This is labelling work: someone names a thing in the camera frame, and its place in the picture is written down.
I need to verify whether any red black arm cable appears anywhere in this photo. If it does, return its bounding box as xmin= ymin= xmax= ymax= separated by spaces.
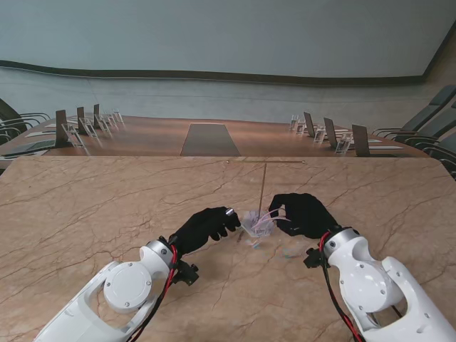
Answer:
xmin=318 ymin=233 xmax=366 ymax=342
xmin=131 ymin=244 xmax=179 ymax=339

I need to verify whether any red black right arm cable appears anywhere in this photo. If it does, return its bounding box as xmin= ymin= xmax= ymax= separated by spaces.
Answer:
xmin=318 ymin=233 xmax=366 ymax=342

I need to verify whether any pink white wired earphone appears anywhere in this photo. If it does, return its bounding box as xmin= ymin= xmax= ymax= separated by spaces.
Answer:
xmin=247 ymin=208 xmax=293 ymax=250

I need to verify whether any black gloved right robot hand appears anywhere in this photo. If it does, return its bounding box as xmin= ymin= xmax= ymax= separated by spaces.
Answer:
xmin=267 ymin=193 xmax=342 ymax=240

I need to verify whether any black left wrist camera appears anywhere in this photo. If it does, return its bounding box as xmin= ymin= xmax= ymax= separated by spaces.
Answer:
xmin=176 ymin=261 xmax=200 ymax=286

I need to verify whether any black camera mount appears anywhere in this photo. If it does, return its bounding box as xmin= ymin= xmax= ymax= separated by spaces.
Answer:
xmin=303 ymin=248 xmax=327 ymax=270

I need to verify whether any grey desk pad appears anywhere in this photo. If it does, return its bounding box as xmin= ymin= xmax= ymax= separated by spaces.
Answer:
xmin=0 ymin=139 xmax=56 ymax=157

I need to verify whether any brown wooden conference table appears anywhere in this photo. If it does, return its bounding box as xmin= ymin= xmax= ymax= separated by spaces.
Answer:
xmin=0 ymin=114 xmax=430 ymax=160

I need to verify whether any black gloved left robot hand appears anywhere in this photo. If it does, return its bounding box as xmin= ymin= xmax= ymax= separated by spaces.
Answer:
xmin=169 ymin=206 xmax=242 ymax=257

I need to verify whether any red black left arm cable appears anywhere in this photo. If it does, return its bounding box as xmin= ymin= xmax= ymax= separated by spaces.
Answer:
xmin=131 ymin=244 xmax=179 ymax=339

